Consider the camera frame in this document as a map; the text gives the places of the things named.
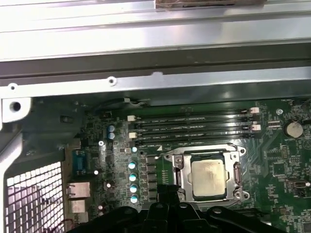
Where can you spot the dark blue capacitor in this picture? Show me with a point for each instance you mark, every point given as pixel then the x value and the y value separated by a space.
pixel 111 128
pixel 111 136

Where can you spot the silver top capacitor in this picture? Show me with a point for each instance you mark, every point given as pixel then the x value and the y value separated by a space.
pixel 133 188
pixel 133 199
pixel 132 165
pixel 132 177

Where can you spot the silver topped CPU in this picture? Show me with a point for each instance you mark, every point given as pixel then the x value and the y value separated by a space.
pixel 209 177

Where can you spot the blue serial port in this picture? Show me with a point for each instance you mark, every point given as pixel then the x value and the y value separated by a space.
pixel 82 162

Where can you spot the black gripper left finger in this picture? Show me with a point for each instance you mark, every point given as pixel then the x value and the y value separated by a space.
pixel 158 221

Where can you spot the internal USB port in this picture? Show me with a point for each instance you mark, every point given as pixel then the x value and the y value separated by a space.
pixel 299 184

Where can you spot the black square chip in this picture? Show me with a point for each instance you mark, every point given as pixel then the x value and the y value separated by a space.
pixel 280 169

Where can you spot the green motherboard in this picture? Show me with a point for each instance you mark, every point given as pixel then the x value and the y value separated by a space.
pixel 274 150

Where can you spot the metal socket cover frame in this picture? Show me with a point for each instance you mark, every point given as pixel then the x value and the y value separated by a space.
pixel 185 179

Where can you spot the dark grey PC case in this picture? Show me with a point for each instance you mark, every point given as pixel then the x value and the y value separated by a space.
pixel 73 83

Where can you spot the silver rear port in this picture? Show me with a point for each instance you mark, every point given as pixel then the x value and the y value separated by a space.
pixel 79 210
pixel 79 189

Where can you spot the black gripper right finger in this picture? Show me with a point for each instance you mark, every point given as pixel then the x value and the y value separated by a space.
pixel 194 221

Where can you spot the CPU socket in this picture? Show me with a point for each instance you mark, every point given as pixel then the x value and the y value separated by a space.
pixel 167 158

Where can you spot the silver coin battery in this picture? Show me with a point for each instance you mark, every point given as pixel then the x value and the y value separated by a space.
pixel 294 129

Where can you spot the black RAM slot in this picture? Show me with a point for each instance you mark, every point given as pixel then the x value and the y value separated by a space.
pixel 194 132
pixel 194 124
pixel 194 140
pixel 194 116

